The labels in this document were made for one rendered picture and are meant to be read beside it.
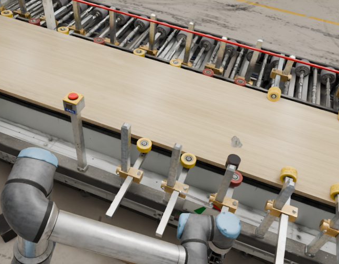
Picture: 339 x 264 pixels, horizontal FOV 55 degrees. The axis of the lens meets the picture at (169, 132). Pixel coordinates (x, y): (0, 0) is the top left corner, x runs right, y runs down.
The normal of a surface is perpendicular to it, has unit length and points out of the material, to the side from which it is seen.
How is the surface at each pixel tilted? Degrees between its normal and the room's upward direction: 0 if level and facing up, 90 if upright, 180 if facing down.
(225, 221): 5
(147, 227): 0
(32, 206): 22
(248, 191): 90
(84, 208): 0
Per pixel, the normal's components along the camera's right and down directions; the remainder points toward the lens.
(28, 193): 0.48, -0.59
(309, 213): -0.34, 0.65
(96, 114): 0.11, -0.69
